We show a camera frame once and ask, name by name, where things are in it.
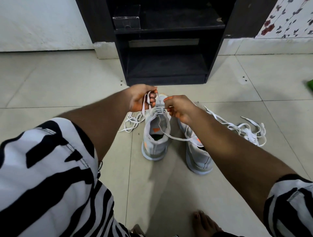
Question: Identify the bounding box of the person's right hand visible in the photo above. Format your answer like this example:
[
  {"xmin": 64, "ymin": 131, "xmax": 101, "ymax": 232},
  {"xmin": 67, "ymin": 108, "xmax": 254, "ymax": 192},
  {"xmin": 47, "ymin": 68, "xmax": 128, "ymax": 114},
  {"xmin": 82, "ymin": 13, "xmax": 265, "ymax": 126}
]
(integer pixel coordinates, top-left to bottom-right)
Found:
[{"xmin": 163, "ymin": 95, "xmax": 200, "ymax": 125}]

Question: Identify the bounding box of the person's left hand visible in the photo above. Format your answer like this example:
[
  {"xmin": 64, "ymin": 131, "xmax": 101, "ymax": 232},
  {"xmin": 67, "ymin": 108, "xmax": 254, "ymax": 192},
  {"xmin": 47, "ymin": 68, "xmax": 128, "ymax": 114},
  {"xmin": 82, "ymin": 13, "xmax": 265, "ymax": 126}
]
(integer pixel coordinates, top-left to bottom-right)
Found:
[{"xmin": 128, "ymin": 84, "xmax": 159, "ymax": 113}]

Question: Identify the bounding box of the grey sneaker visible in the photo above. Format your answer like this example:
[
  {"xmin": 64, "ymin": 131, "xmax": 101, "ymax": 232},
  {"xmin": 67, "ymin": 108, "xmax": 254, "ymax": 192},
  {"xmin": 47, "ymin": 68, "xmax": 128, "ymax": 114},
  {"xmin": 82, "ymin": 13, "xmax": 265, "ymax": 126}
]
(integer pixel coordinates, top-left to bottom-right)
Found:
[
  {"xmin": 177, "ymin": 117, "xmax": 214, "ymax": 175},
  {"xmin": 141, "ymin": 92, "xmax": 171, "ymax": 161}
]

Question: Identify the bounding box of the clear plastic box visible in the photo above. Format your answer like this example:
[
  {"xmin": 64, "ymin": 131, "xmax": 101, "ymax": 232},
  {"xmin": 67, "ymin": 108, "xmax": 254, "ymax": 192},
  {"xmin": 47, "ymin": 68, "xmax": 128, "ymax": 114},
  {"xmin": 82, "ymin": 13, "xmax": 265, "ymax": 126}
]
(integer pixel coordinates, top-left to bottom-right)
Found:
[{"xmin": 112, "ymin": 5, "xmax": 142, "ymax": 30}]

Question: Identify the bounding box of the person's left forearm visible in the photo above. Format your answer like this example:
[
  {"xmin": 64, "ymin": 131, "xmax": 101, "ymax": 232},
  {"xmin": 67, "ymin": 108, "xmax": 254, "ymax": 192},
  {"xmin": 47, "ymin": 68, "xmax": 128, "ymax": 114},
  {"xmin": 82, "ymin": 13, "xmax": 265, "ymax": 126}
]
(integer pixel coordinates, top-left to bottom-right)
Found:
[{"xmin": 57, "ymin": 89, "xmax": 137, "ymax": 163}]

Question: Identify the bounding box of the person's right forearm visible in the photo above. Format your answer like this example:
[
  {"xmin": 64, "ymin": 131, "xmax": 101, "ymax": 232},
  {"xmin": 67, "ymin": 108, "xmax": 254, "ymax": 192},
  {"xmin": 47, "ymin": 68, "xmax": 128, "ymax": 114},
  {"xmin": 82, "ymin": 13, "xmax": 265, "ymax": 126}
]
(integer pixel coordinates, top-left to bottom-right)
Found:
[{"xmin": 188, "ymin": 107, "xmax": 298, "ymax": 224}]

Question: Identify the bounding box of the person's right foot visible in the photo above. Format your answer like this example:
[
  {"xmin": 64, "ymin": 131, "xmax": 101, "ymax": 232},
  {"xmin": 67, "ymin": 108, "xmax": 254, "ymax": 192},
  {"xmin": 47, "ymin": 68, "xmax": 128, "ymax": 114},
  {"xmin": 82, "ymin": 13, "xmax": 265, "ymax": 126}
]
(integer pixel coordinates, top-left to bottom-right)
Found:
[{"xmin": 192, "ymin": 210, "xmax": 223, "ymax": 237}]

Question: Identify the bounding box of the black open shelf box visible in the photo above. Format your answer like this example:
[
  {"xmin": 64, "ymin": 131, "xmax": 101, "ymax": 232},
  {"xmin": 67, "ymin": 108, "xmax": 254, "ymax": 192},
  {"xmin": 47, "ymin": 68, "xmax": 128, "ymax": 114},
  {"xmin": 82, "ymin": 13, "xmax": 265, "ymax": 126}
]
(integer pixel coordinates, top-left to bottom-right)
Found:
[{"xmin": 106, "ymin": 0, "xmax": 236, "ymax": 86}]

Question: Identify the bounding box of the dark brown wooden cabinet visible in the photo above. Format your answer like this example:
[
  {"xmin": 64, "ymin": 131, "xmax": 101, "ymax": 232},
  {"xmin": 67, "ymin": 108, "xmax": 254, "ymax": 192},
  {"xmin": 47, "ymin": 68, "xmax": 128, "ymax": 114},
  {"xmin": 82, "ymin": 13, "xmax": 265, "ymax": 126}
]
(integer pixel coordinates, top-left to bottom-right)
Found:
[{"xmin": 75, "ymin": 0, "xmax": 278, "ymax": 43}]

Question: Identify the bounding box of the zebra striped garment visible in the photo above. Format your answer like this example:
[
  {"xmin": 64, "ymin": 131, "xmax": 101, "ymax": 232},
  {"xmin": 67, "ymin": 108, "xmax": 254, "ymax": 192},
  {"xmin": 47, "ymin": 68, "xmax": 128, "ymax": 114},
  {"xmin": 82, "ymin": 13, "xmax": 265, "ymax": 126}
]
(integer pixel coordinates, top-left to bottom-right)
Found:
[{"xmin": 0, "ymin": 118, "xmax": 313, "ymax": 237}]

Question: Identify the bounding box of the white floral patterned sheet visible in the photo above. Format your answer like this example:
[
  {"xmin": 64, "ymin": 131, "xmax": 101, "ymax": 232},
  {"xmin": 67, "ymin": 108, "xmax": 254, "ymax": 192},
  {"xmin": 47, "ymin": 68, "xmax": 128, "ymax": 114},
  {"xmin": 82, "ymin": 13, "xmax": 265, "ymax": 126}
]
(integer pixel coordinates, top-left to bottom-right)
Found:
[{"xmin": 254, "ymin": 0, "xmax": 313, "ymax": 39}]

